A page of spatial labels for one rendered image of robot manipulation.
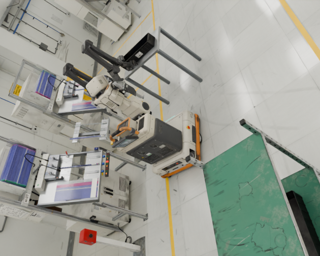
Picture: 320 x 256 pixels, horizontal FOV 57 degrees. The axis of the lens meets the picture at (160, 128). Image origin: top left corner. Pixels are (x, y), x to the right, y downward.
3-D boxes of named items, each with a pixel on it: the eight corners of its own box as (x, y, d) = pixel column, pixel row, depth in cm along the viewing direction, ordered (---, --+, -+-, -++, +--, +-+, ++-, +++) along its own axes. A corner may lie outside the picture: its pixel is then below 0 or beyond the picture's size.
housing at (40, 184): (53, 159, 387) (49, 153, 376) (45, 193, 355) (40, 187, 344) (46, 160, 387) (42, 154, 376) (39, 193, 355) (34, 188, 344)
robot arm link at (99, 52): (81, 48, 298) (86, 41, 291) (82, 44, 301) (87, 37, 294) (117, 69, 320) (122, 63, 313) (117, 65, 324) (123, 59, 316)
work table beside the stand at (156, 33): (202, 81, 396) (157, 49, 355) (167, 104, 441) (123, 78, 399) (201, 58, 422) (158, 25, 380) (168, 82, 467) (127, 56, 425)
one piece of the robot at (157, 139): (191, 154, 327) (130, 124, 284) (159, 169, 362) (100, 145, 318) (190, 129, 346) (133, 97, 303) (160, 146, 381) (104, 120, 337)
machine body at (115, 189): (132, 177, 435) (96, 163, 402) (132, 223, 389) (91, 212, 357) (107, 195, 470) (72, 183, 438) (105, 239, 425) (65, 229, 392)
